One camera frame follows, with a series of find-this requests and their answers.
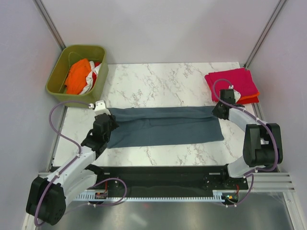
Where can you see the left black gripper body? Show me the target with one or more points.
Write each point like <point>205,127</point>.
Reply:
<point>113,125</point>

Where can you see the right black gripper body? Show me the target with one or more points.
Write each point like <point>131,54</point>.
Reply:
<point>216,111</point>

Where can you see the blue-grey t-shirt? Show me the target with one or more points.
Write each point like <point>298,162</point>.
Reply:
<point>159,126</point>

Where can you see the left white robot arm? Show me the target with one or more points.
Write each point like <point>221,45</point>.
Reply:
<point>49,197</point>

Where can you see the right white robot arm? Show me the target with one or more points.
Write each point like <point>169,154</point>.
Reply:
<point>262,147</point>

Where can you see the orange folded t-shirt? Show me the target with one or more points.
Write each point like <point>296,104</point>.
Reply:
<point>254,95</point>

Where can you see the red folded t-shirt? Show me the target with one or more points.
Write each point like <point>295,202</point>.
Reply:
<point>250,100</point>

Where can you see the magenta folded t-shirt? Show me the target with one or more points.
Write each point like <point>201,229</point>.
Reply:
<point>240,78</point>

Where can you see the white and red t-shirt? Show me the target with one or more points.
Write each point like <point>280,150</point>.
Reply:
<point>92,76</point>

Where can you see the olive green plastic bin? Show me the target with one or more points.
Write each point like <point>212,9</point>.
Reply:
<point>55,85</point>

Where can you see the orange t-shirt in bin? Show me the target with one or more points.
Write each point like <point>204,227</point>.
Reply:
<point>76,79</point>

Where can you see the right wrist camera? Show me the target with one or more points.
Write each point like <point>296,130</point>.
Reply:
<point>237,95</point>

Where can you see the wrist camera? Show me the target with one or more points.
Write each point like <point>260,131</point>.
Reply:
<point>237,95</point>
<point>99,108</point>

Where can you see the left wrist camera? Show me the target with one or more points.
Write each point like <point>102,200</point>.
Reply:
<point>99,108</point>

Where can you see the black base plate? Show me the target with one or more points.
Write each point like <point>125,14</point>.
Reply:
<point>165,181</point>

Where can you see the white slotted cable duct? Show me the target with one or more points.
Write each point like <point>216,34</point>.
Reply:
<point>90,195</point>

